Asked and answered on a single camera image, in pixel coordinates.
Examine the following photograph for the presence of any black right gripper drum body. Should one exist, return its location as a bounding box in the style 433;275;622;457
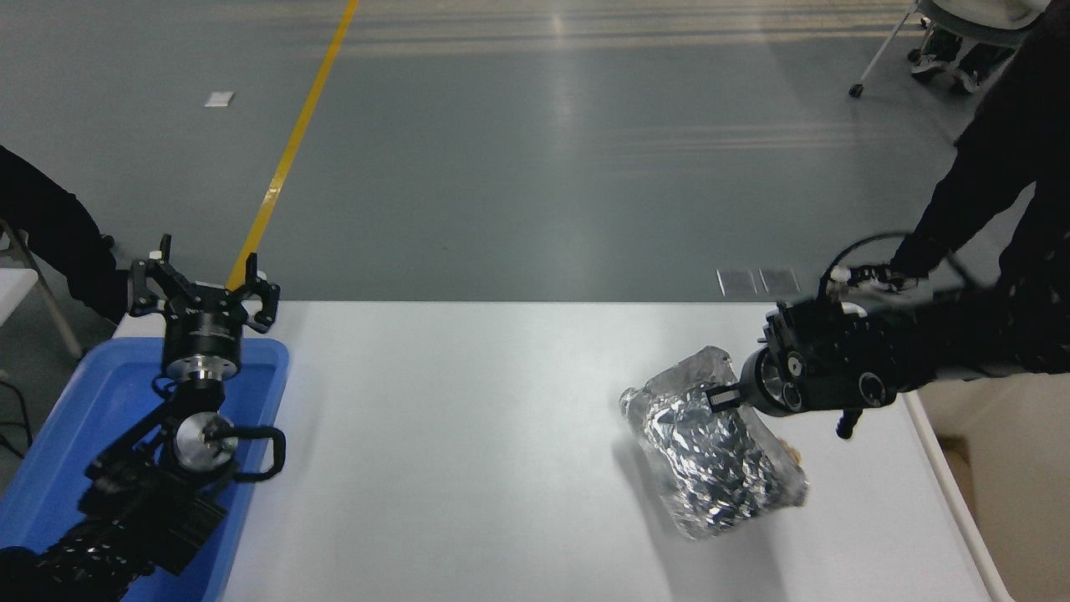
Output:
741;349;778;415

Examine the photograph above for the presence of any white wheeled chair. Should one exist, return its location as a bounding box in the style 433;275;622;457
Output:
848;0;1051;97

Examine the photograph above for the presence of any person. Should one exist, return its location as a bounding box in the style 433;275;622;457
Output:
828;0;1070;295
0;146;130;325
907;23;1014;93

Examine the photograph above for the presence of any white side table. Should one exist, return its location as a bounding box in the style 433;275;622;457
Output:
0;219;84;362

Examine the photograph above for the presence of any silver foil tray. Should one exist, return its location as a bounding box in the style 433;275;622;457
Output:
619;345;810;542

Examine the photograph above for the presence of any large pale bin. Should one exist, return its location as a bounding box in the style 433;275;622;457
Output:
903;368;1070;602

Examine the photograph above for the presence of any blue plastic tray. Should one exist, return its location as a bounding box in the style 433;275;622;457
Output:
0;336;290;602

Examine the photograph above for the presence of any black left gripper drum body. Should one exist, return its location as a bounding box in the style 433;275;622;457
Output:
162;284;248;365

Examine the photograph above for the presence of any thin black cable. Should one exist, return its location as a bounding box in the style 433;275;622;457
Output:
0;380;36;459

